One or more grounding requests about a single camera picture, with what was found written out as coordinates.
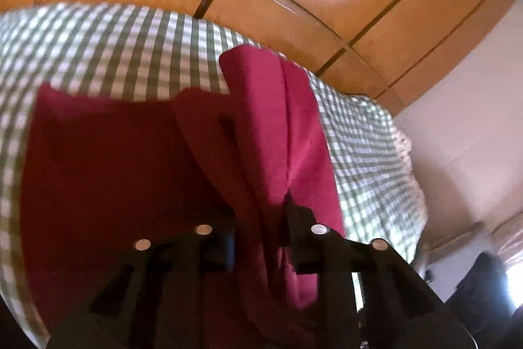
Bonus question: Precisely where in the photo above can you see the maroon long-sleeve shirt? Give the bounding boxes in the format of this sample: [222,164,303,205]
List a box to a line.
[20,44,346,349]

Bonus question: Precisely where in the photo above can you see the light curtain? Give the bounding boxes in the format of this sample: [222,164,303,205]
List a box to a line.
[490,221,523,272]

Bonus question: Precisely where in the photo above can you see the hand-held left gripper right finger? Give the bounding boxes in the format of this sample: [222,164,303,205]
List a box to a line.
[283,193,477,349]

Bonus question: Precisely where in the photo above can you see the green white checkered bedsheet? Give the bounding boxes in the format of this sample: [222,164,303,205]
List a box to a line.
[0,3,429,349]

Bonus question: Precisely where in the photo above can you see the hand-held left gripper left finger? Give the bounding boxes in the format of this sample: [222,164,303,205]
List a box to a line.
[47,209,238,349]

